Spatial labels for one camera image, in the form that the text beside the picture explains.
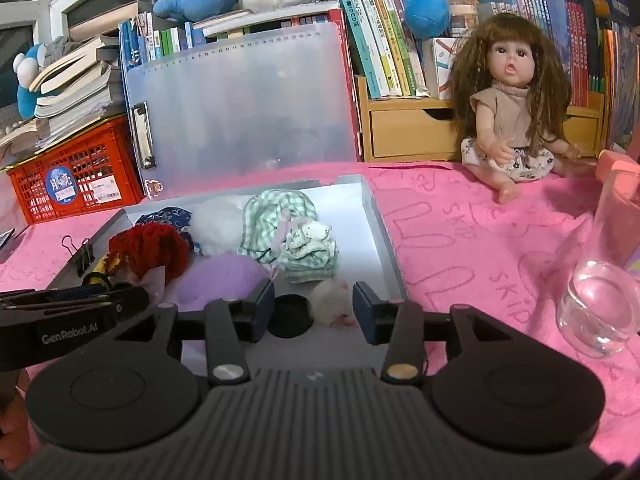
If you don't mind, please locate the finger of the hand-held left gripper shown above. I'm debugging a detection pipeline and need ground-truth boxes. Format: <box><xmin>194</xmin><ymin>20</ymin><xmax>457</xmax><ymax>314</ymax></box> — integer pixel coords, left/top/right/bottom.
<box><xmin>0</xmin><ymin>286</ymin><xmax>151</xmax><ymax>322</ymax></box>
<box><xmin>0</xmin><ymin>285</ymin><xmax>113</xmax><ymax>306</ymax></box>

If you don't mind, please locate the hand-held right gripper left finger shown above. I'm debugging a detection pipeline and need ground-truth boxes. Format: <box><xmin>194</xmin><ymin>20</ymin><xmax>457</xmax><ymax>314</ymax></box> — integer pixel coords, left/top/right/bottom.
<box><xmin>95</xmin><ymin>279</ymin><xmax>276</xmax><ymax>386</ymax></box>

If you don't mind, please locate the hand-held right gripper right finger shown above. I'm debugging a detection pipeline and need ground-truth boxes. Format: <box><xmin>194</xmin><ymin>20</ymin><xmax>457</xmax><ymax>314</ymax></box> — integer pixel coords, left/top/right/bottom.
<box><xmin>354</xmin><ymin>282</ymin><xmax>531</xmax><ymax>386</ymax></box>

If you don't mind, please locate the pale pink tulle bow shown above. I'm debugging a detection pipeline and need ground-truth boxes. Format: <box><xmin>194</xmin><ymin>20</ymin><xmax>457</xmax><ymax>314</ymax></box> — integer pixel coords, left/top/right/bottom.
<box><xmin>132</xmin><ymin>266</ymin><xmax>168</xmax><ymax>306</ymax></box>

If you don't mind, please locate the black round lid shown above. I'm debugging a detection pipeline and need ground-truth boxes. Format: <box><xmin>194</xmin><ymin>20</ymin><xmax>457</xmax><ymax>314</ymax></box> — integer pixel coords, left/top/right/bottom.
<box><xmin>267</xmin><ymin>295</ymin><xmax>315</xmax><ymax>339</ymax></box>

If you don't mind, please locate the white pink hair bow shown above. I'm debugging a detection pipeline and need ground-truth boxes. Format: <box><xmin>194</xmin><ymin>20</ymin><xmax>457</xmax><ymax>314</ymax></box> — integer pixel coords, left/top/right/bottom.
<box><xmin>309</xmin><ymin>280</ymin><xmax>358</xmax><ymax>328</ymax></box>

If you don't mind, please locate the yellow brown knitted hair tie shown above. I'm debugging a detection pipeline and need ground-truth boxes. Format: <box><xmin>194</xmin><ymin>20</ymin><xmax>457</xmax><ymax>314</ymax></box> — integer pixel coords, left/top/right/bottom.
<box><xmin>82</xmin><ymin>255</ymin><xmax>126</xmax><ymax>291</ymax></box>

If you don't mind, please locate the purple fluffy scrunchie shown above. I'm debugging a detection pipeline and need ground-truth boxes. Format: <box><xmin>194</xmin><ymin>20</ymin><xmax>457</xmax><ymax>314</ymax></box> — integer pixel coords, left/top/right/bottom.
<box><xmin>172</xmin><ymin>254</ymin><xmax>271</xmax><ymax>311</ymax></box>

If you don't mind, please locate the red knitted scrunchie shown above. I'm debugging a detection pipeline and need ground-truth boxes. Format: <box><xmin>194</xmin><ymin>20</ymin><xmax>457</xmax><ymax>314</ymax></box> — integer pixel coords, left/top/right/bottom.
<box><xmin>108</xmin><ymin>224</ymin><xmax>193</xmax><ymax>283</ymax></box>

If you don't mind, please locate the grey cardboard box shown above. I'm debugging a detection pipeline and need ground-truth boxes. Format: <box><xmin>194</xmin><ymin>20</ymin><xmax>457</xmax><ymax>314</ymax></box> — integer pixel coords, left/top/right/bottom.
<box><xmin>47</xmin><ymin>175</ymin><xmax>410</xmax><ymax>368</ymax></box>

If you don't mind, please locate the small green checked scrunchie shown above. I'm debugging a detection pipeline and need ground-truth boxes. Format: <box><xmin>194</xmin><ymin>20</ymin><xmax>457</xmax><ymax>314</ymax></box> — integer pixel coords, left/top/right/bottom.
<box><xmin>282</xmin><ymin>221</ymin><xmax>338</xmax><ymax>282</ymax></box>

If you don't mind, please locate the large green checked scrunchie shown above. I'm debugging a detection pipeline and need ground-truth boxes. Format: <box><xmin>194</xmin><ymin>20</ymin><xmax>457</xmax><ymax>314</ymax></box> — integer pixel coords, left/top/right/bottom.
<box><xmin>237</xmin><ymin>188</ymin><xmax>318</xmax><ymax>263</ymax></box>

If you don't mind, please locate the white fluffy scrunchie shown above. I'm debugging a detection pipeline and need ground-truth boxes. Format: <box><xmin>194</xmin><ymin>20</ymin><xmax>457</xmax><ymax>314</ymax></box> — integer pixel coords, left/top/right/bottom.
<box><xmin>190</xmin><ymin>205</ymin><xmax>248</xmax><ymax>257</ymax></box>

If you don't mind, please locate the navy floral scrunchie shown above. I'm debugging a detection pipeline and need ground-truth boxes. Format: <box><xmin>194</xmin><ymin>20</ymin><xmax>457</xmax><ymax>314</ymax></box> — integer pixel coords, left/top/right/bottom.
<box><xmin>134</xmin><ymin>206</ymin><xmax>195</xmax><ymax>233</ymax></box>

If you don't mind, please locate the black binder clip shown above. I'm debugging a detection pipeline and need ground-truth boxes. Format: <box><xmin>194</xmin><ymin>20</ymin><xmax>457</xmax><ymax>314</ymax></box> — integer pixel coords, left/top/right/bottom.
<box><xmin>61</xmin><ymin>235</ymin><xmax>96</xmax><ymax>277</ymax></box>

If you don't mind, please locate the red plastic crate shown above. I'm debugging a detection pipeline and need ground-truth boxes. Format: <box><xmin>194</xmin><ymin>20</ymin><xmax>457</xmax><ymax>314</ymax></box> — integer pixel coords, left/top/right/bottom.
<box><xmin>6</xmin><ymin>114</ymin><xmax>146</xmax><ymax>226</ymax></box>

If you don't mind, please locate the pink printed towel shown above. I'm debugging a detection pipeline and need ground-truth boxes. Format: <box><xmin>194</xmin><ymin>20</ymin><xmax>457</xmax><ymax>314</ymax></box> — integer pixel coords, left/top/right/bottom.
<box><xmin>0</xmin><ymin>160</ymin><xmax>640</xmax><ymax>461</ymax></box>

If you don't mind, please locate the wooden desk organizer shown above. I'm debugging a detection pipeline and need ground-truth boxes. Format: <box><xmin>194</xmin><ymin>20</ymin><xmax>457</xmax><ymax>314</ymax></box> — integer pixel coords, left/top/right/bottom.
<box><xmin>354</xmin><ymin>74</ymin><xmax>606</xmax><ymax>163</ymax></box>

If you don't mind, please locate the translucent plastic clipboard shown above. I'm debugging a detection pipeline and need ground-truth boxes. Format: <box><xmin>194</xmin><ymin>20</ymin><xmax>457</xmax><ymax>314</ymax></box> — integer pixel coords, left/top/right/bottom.
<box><xmin>122</xmin><ymin>20</ymin><xmax>363</xmax><ymax>200</ymax></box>

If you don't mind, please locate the pile of flat books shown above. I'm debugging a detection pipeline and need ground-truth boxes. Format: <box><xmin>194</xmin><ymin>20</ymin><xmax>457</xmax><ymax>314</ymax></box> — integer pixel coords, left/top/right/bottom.
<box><xmin>0</xmin><ymin>0</ymin><xmax>156</xmax><ymax>161</ymax></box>

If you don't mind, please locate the clear glass mug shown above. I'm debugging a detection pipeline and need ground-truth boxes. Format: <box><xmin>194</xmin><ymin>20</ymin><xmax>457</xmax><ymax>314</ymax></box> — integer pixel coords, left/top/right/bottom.
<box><xmin>556</xmin><ymin>170</ymin><xmax>640</xmax><ymax>359</ymax></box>

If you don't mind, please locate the brown-haired baby doll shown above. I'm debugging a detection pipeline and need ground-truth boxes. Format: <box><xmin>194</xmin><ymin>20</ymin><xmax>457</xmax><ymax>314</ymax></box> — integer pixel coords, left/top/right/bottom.
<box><xmin>450</xmin><ymin>14</ymin><xmax>586</xmax><ymax>205</ymax></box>

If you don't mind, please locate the small white box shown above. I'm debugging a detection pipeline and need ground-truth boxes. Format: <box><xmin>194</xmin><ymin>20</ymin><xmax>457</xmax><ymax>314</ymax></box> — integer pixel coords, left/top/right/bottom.
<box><xmin>422</xmin><ymin>35</ymin><xmax>468</xmax><ymax>101</ymax></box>

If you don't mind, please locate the row of upright books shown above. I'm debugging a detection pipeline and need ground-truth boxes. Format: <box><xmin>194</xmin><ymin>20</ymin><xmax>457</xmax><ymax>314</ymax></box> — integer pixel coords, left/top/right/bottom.
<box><xmin>117</xmin><ymin>0</ymin><xmax>640</xmax><ymax>111</ymax></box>

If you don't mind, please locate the round blue plush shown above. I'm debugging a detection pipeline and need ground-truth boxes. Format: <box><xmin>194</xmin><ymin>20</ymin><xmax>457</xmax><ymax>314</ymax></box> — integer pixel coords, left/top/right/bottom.
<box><xmin>404</xmin><ymin>0</ymin><xmax>451</xmax><ymax>41</ymax></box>

